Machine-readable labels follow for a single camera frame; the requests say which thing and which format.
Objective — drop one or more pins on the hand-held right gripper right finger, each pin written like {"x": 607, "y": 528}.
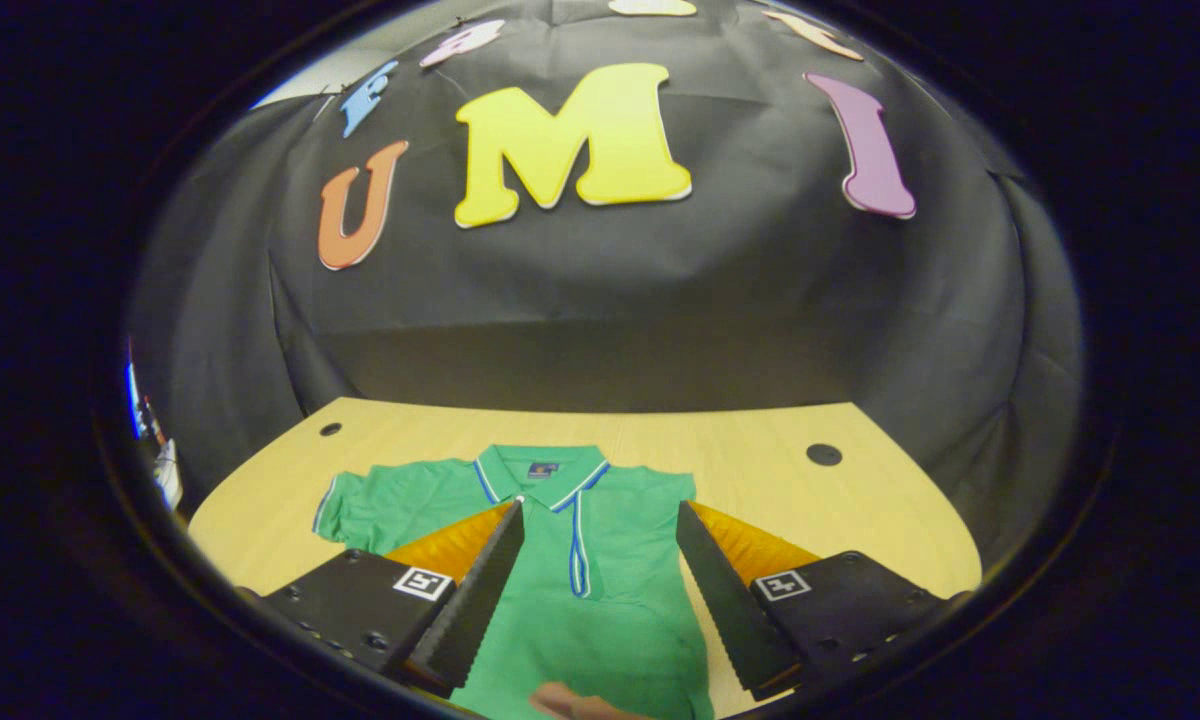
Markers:
{"x": 725, "y": 600}

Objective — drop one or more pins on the black backdrop cloth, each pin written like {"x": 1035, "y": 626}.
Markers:
{"x": 660, "y": 300}

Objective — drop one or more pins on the computer monitor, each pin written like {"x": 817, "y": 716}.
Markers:
{"x": 133, "y": 400}

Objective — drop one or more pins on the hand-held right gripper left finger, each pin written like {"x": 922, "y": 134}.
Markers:
{"x": 475, "y": 600}

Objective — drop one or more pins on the green T-shirt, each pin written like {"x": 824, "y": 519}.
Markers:
{"x": 600, "y": 620}

